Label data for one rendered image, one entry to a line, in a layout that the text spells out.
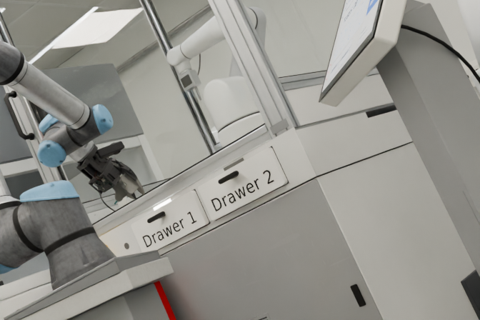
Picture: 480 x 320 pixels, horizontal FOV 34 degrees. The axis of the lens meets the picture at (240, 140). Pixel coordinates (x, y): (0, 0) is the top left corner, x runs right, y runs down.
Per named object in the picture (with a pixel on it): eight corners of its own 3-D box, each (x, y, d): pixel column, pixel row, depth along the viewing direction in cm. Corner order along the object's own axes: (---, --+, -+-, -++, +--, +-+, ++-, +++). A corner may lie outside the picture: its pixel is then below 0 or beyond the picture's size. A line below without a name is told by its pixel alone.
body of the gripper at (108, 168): (101, 196, 233) (71, 169, 229) (112, 176, 240) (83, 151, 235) (118, 186, 229) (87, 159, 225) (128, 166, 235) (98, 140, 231)
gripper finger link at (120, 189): (123, 212, 238) (103, 191, 234) (130, 198, 242) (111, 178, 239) (131, 209, 236) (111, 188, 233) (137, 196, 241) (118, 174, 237)
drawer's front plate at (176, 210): (206, 224, 234) (191, 190, 236) (143, 256, 251) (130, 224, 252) (209, 223, 235) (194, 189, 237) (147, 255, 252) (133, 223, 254)
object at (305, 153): (316, 176, 212) (293, 126, 214) (88, 291, 271) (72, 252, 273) (447, 128, 288) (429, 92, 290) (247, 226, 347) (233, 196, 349)
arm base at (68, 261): (102, 267, 163) (82, 224, 165) (43, 300, 166) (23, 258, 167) (130, 261, 178) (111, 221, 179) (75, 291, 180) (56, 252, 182)
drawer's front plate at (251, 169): (285, 183, 216) (268, 147, 217) (212, 221, 233) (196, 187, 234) (288, 182, 217) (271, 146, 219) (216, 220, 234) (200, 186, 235)
